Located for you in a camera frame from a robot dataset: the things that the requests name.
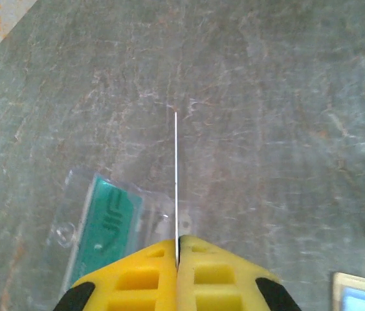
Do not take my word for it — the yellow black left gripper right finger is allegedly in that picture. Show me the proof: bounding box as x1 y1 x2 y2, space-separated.
178 233 303 311

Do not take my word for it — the clear acrylic card holder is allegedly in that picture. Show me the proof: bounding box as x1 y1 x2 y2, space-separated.
48 167 193 294

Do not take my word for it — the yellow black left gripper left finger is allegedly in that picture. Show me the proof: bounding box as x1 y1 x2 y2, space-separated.
52 238 179 311

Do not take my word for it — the teal credit card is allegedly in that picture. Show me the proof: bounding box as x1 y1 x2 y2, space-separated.
69 173 144 286

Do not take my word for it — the white-edged credit card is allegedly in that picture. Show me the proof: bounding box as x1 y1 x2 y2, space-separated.
173 111 181 270

